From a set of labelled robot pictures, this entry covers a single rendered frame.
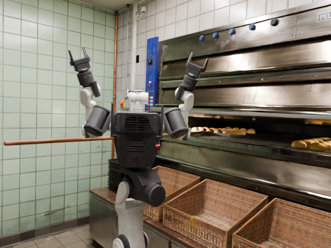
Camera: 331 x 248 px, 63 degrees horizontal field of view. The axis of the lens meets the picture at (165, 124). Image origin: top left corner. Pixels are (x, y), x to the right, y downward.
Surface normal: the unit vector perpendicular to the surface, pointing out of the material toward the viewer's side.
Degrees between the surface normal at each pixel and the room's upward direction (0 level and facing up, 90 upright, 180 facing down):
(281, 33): 90
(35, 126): 90
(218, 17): 90
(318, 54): 70
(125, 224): 90
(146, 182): 45
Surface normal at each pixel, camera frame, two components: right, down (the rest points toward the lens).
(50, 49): 0.66, 0.07
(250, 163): -0.69, -0.33
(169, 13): -0.75, 0.00
